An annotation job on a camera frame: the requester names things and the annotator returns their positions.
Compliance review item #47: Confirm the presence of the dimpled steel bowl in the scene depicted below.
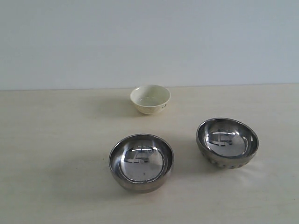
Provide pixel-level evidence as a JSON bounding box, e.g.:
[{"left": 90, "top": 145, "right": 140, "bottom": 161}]
[{"left": 196, "top": 118, "right": 259, "bottom": 169}]

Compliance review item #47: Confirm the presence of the cream ceramic bowl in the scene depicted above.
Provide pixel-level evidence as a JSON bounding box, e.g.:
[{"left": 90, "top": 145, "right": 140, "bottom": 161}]
[{"left": 130, "top": 84, "right": 171, "bottom": 115}]

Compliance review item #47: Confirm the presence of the smooth steel bowl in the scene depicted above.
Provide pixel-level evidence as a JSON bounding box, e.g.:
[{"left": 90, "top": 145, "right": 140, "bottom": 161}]
[{"left": 108, "top": 133, "right": 174, "bottom": 193}]

